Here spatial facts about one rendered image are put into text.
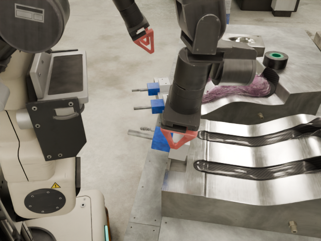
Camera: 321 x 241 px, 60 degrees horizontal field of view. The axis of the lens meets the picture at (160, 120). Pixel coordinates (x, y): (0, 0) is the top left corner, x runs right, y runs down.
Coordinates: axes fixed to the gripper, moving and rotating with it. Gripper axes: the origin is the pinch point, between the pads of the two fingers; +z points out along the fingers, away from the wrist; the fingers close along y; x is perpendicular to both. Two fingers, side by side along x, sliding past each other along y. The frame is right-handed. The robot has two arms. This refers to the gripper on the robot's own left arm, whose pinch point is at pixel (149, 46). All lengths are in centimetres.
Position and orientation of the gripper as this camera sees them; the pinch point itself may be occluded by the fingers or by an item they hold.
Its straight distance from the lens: 93.1
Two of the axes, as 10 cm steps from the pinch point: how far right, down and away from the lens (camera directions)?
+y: -2.4, -5.9, 7.7
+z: 4.3, 6.5, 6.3
